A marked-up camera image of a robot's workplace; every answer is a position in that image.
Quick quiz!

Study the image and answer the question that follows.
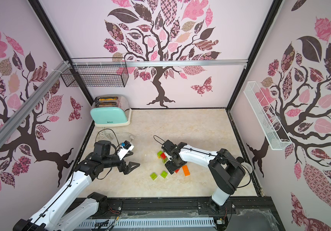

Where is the orange lego brick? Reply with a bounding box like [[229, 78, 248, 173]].
[[182, 165, 190, 176]]

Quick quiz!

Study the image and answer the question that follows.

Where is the long green lego brick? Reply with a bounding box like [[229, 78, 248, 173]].
[[157, 151, 168, 164]]

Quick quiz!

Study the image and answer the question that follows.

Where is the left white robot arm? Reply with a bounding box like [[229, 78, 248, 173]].
[[13, 140, 139, 231]]

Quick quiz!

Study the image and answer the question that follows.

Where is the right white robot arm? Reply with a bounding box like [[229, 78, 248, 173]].
[[161, 140, 252, 213]]

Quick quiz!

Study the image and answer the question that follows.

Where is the mint green toaster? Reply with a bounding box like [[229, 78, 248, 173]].
[[90, 94, 132, 128]]

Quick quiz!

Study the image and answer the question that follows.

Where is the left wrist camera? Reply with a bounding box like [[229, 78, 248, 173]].
[[116, 141, 134, 160]]

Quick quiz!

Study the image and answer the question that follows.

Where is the white slotted cable duct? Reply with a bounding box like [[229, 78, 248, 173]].
[[76, 217, 215, 231]]

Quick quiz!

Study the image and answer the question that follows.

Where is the black wire basket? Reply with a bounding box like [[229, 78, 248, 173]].
[[60, 57, 130, 88]]

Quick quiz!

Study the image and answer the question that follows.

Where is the white wire basket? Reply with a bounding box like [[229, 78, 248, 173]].
[[243, 81, 292, 151]]

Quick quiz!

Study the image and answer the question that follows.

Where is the aluminium rail back wall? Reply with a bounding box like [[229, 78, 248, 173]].
[[73, 59, 248, 67]]

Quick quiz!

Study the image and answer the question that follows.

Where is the aluminium rail wall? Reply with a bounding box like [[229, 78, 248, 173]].
[[73, 59, 248, 67], [0, 61, 69, 148]]

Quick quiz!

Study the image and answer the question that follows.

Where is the aluminium rail left wall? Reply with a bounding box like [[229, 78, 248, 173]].
[[0, 61, 69, 148]]

